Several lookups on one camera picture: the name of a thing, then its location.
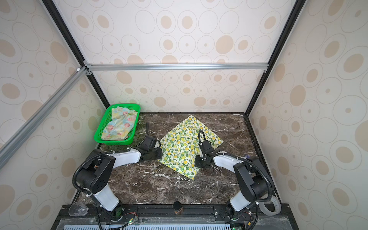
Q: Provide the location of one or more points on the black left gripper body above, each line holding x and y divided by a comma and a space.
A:
155, 155

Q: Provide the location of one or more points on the black corner frame post left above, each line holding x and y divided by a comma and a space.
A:
62, 27

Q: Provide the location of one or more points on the silver aluminium rail left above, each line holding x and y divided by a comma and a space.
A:
19, 137

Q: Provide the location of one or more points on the silver aluminium rail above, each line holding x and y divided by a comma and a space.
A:
177, 67
19, 137

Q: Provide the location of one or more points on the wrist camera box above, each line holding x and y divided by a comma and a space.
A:
150, 143
206, 148

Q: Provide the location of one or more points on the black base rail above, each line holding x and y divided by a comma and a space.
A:
164, 217

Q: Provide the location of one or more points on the lemon print green skirt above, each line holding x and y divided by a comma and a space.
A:
180, 146

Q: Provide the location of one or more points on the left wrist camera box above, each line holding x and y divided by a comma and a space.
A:
150, 143

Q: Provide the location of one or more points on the floral pastel skirt in basket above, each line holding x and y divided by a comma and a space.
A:
123, 121

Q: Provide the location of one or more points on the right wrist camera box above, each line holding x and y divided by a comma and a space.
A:
206, 148

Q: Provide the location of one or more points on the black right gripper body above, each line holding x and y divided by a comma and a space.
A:
200, 162

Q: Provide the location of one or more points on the green plastic basket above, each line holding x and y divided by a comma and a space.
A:
107, 118

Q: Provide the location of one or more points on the brown cylindrical knob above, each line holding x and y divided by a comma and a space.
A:
177, 207

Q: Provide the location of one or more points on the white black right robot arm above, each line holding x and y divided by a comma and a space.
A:
255, 183

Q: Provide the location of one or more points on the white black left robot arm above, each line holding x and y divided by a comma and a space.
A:
92, 176

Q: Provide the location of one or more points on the black corner frame post right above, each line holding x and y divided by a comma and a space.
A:
290, 22

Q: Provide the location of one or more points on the black corner frame post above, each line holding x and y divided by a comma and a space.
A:
62, 27
290, 22

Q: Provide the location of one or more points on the clear plastic cup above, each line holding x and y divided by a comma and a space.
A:
78, 209

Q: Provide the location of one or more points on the silver aluminium rail back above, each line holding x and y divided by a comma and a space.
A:
177, 67

